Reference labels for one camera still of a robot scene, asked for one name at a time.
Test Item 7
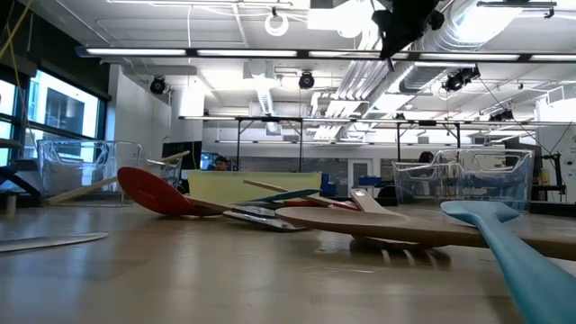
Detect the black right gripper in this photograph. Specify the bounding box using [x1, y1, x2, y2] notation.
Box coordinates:
[372, 0, 446, 60]

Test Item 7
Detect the labelled wooden slotted fork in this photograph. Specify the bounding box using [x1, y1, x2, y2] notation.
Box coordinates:
[348, 187, 453, 253]

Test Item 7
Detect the red spatula wooden handle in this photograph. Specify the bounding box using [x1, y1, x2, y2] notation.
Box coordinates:
[242, 178, 361, 212]

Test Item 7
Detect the wooden spoon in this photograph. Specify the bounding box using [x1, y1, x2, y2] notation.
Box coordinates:
[274, 205, 576, 262]

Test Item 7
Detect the knife with cream handle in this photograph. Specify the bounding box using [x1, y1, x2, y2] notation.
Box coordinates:
[0, 231, 110, 254]

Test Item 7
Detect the long ceiling light bar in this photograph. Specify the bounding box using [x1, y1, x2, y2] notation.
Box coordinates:
[75, 46, 576, 64]

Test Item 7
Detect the grey door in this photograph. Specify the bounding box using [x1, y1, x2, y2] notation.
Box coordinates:
[348, 157, 374, 186]

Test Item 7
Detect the black office chair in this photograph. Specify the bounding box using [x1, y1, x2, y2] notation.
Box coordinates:
[376, 184, 400, 206]

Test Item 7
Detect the blue box stack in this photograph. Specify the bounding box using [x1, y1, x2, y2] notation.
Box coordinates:
[320, 173, 338, 198]

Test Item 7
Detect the clear plastic bin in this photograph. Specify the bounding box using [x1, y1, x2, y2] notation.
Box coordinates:
[37, 139, 184, 206]
[391, 148, 536, 213]

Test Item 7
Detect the black equipment stand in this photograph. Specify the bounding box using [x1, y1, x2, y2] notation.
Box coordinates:
[532, 151, 567, 203]

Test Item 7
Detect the yellow plastic bin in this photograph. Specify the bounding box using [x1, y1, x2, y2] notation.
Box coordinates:
[187, 170, 323, 204]

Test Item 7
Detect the black monitor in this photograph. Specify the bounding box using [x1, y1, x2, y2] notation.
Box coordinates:
[160, 140, 203, 171]

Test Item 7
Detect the large window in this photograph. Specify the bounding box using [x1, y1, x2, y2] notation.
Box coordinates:
[0, 69, 107, 167]

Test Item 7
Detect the silver ventilation duct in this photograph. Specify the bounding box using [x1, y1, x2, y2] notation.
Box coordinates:
[398, 0, 527, 94]

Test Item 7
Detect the white ring light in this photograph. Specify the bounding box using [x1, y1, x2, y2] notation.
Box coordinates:
[264, 12, 290, 38]

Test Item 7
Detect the black pipe frame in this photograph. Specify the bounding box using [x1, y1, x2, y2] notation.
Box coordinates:
[178, 115, 464, 173]

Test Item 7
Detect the red slotted turner metal handle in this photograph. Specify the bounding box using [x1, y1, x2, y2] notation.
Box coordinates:
[116, 166, 359, 220]

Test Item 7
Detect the black angled bracket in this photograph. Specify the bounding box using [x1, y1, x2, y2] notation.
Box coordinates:
[0, 164, 44, 198]

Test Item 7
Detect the white post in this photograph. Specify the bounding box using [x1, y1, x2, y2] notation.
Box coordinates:
[4, 191, 19, 220]

